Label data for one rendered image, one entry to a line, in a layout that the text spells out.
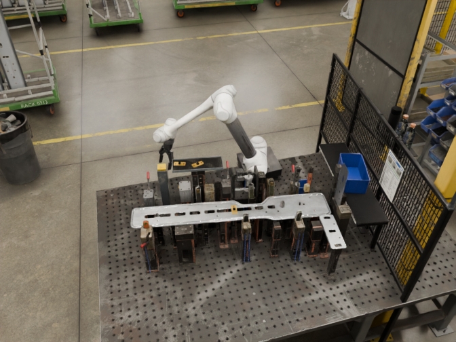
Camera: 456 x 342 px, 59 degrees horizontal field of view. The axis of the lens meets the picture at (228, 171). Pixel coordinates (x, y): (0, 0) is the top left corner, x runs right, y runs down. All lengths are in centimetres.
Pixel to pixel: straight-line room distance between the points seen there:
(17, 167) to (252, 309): 313
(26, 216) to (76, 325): 146
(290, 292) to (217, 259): 55
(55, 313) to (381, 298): 252
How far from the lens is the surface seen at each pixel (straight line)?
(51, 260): 411
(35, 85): 629
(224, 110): 279
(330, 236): 273
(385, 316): 332
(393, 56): 482
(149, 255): 276
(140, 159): 494
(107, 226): 324
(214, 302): 271
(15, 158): 479
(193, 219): 275
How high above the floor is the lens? 301
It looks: 40 degrees down
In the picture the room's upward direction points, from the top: straight up
